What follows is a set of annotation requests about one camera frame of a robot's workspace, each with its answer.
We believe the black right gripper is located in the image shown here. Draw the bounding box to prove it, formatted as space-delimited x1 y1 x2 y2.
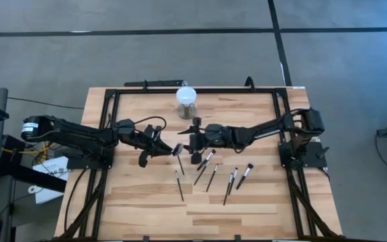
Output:
177 116 235 165

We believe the black aluminium table frame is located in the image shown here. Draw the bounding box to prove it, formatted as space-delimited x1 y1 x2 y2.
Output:
58 85 342 242

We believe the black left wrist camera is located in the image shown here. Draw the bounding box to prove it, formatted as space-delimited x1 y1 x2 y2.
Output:
116 118 136 136

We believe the fluffy powder makeup brush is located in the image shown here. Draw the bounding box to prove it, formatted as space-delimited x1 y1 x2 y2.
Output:
235 163 255 191

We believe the white paper sheet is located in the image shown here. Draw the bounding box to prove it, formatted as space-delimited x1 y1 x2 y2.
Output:
28 156 70 205

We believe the yellow cable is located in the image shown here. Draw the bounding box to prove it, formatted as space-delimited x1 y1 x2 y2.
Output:
1 143 52 159

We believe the black fan makeup brush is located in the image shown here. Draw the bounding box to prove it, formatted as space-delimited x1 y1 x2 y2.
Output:
171 143 185 176

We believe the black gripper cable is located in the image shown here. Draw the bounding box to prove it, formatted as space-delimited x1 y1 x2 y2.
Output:
133 116 167 132

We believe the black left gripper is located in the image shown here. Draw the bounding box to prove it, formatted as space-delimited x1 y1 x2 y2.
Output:
126 124 175 168

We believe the thin black makeup brush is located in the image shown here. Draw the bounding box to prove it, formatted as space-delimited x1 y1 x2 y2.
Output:
205 163 220 194
174 170 185 202
193 161 211 187
222 172 234 206

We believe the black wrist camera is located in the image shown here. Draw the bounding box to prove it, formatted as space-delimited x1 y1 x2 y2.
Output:
116 118 136 136
204 123 228 141

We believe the white dome table lamp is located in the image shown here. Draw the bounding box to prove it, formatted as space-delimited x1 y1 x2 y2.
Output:
175 85 198 120

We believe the black flat bar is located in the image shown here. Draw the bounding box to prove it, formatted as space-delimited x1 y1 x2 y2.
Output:
123 79 185 88

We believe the black clamp handle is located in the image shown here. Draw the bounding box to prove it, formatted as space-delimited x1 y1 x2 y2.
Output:
244 76 257 91

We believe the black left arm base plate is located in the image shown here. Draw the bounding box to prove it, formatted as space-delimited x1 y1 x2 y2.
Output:
66 147 114 170

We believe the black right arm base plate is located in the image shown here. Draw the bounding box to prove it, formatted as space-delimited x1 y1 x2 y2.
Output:
278 140 329 169

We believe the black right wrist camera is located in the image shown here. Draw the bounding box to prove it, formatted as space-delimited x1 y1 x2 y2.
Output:
204 123 228 141

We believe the silver-ferrule black makeup brush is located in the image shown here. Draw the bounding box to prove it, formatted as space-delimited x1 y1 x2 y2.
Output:
196 149 217 171
228 167 239 196

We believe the black table cable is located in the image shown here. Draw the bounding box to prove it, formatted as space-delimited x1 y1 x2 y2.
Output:
63 167 90 233

